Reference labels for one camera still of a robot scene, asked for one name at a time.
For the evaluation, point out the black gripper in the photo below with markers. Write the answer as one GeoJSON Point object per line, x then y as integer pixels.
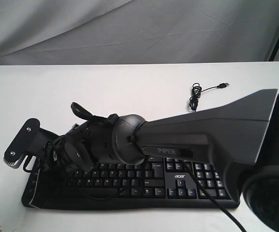
{"type": "Point", "coordinates": [81, 148]}

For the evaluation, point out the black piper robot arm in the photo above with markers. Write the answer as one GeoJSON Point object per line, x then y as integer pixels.
{"type": "Point", "coordinates": [240, 140]}

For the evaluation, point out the black acer keyboard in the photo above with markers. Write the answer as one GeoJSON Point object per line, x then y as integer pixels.
{"type": "Point", "coordinates": [159, 183]}

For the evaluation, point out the grey backdrop cloth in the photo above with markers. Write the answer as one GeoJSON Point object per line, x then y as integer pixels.
{"type": "Point", "coordinates": [66, 32]}

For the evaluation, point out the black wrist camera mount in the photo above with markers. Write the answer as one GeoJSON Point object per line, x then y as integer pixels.
{"type": "Point", "coordinates": [31, 140]}

